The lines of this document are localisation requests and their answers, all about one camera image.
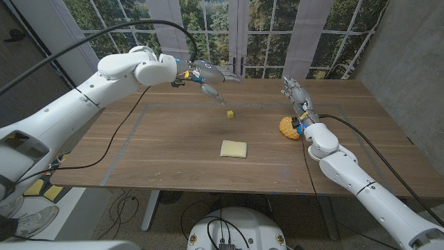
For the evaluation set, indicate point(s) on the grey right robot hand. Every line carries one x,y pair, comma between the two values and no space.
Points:
301,97

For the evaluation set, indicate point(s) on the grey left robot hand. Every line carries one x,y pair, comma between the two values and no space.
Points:
208,72

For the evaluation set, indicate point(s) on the pale yellow sponge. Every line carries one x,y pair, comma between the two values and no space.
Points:
234,149

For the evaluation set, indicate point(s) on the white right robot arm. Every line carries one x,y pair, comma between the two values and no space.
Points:
364,187

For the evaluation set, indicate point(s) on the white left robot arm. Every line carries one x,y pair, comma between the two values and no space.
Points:
69,104

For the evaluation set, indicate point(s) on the orange toy pineapple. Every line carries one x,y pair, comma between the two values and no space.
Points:
288,128

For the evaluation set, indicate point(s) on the small yellow cube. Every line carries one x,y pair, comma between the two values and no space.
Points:
230,114

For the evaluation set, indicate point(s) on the printed window forest backdrop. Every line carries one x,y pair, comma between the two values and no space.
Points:
270,34

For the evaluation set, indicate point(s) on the grey table leg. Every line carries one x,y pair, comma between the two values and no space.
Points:
329,218
150,212

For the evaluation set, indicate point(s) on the dark ribbed round object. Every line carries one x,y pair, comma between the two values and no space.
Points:
170,197

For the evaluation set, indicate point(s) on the white robot torso base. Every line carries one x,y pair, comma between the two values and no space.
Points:
239,229

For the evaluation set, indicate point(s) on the yellow and black floor mat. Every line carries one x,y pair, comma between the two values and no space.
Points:
52,192

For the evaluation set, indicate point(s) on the white robot body edge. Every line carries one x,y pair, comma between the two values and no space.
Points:
69,245

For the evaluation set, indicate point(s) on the white sneaker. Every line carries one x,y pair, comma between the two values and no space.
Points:
10,207
36,220

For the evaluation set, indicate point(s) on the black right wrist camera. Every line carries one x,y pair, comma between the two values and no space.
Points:
296,125

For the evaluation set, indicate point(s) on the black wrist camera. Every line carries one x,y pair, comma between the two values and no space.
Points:
178,83
296,125

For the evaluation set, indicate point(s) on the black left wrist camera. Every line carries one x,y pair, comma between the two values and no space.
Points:
178,83

